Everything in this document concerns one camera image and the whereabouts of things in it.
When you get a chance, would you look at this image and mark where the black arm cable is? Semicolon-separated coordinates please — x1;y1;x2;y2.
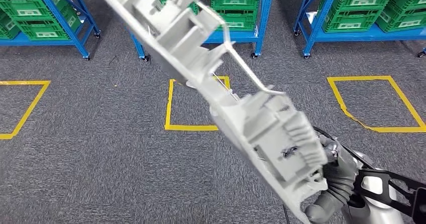
312;126;375;170

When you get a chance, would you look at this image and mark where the grey plastic wheel cover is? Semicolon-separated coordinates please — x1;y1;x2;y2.
89;0;329;224

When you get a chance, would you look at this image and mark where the blue metal shelf rack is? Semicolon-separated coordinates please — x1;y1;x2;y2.
292;0;426;60
128;0;276;62
0;0;101;61

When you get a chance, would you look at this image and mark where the yellow tape square outline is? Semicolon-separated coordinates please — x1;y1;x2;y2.
164;76;231;132

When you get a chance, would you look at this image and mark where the black camera bracket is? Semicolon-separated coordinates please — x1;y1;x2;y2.
349;167;426;216

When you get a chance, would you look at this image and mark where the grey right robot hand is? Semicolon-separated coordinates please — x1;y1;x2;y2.
319;134;360;183

